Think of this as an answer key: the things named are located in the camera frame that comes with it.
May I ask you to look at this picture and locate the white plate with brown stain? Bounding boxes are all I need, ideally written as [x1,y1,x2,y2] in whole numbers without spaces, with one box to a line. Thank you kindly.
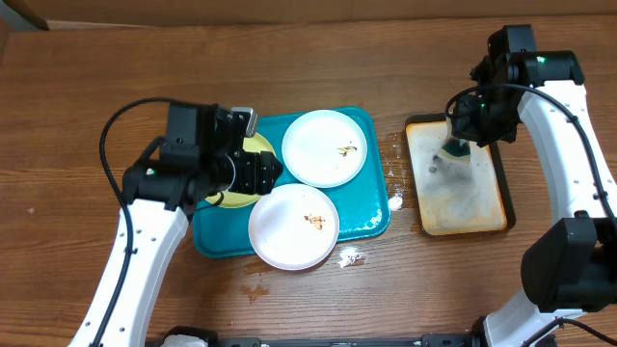
[282,110,367,188]

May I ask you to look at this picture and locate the pale pink plate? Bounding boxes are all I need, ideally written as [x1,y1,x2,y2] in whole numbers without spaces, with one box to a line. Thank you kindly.
[248,183,339,271]

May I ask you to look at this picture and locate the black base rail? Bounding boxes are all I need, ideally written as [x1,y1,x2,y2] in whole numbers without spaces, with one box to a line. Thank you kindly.
[144,326,488,347]

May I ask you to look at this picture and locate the green yellow sponge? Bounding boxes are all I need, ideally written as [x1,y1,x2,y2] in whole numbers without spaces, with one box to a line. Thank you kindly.
[438,137,471,162]

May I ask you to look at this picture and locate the yellow plate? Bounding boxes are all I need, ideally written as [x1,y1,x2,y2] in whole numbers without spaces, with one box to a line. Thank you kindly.
[205,133,276,208]

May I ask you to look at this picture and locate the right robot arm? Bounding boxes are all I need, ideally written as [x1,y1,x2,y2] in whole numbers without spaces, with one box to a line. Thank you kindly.
[445,25,616,346]

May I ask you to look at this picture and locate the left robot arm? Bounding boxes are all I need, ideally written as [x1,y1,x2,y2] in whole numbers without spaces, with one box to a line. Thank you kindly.
[70,97,282,346]

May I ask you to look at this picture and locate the black tray with soapy water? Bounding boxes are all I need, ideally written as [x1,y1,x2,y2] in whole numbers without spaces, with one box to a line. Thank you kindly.
[405,114,516,236]

